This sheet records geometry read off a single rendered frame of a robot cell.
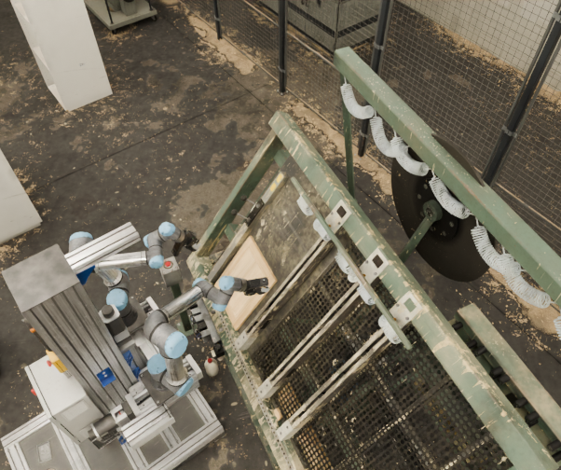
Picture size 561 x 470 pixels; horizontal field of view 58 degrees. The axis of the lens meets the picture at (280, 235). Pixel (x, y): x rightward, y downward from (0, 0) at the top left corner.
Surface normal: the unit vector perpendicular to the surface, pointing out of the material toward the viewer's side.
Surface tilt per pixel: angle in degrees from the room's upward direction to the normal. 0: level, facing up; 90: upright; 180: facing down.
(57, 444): 0
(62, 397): 0
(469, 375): 54
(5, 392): 0
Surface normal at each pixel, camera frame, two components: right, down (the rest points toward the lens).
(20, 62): 0.00, -0.61
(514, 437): -0.73, -0.07
